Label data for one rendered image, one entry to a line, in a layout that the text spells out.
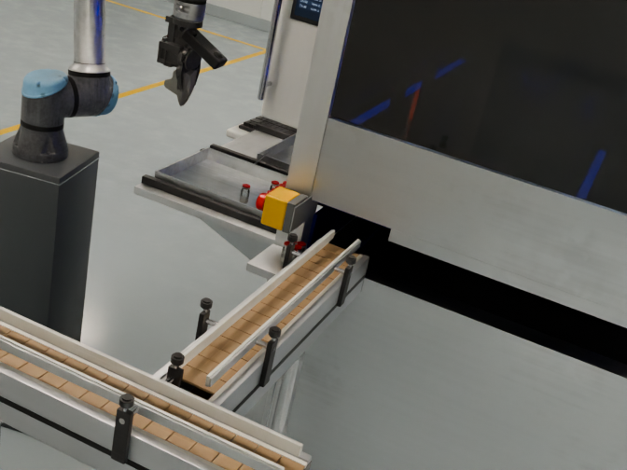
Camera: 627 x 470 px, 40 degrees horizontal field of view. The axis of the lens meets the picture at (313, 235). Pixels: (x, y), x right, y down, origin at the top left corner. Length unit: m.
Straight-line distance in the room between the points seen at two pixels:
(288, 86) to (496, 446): 1.53
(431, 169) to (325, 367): 0.57
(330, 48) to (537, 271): 0.63
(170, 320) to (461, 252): 1.69
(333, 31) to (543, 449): 1.02
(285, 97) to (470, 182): 1.37
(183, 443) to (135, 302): 2.13
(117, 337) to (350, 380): 1.31
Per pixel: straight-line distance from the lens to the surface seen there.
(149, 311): 3.37
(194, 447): 1.30
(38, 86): 2.46
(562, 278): 1.84
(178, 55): 2.14
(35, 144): 2.50
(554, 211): 1.80
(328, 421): 2.17
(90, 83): 2.52
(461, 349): 1.96
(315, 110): 1.89
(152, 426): 1.33
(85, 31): 2.52
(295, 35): 3.01
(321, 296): 1.73
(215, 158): 2.42
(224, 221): 2.09
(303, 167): 1.93
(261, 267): 1.91
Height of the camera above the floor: 1.76
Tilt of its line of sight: 25 degrees down
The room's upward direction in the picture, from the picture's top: 13 degrees clockwise
